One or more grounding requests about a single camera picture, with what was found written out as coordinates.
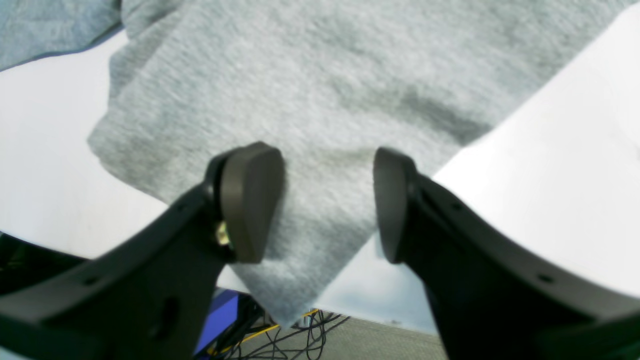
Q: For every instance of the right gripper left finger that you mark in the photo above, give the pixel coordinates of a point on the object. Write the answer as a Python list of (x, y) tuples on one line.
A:
[(148, 299)]

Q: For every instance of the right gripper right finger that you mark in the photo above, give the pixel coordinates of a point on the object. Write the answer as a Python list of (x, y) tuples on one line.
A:
[(492, 299)]

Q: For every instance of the grey T-shirt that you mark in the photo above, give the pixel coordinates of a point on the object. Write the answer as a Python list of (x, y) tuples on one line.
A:
[(327, 82)]

